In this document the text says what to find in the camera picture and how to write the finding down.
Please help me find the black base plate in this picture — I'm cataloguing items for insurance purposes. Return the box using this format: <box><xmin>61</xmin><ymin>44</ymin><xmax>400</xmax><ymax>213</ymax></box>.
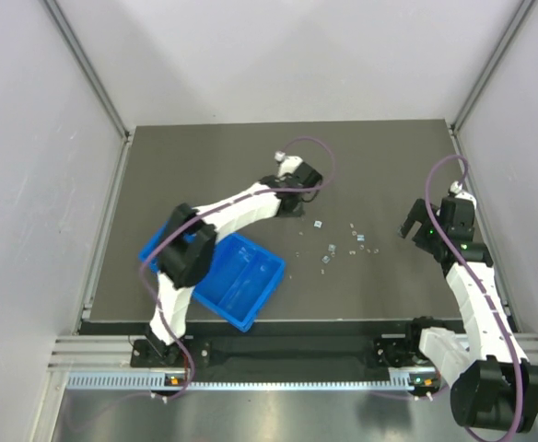
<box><xmin>130</xmin><ymin>331</ymin><xmax>418</xmax><ymax>368</ymax></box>

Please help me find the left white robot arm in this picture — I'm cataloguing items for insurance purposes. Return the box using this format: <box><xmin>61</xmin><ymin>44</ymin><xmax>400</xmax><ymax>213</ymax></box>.
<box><xmin>142</xmin><ymin>156</ymin><xmax>323</xmax><ymax>355</ymax></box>

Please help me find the blue compartment bin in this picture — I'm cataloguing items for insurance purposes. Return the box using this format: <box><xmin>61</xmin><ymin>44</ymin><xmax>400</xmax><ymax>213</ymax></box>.
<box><xmin>139</xmin><ymin>229</ymin><xmax>286</xmax><ymax>332</ymax></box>

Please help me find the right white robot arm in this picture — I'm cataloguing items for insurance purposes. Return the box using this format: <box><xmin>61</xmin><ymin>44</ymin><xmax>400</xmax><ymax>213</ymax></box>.
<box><xmin>399</xmin><ymin>183</ymin><xmax>538</xmax><ymax>433</ymax></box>

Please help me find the slotted cable duct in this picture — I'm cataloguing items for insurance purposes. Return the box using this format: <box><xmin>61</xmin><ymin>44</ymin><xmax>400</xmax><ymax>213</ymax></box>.
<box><xmin>66</xmin><ymin>368</ymin><xmax>440</xmax><ymax>391</ymax></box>

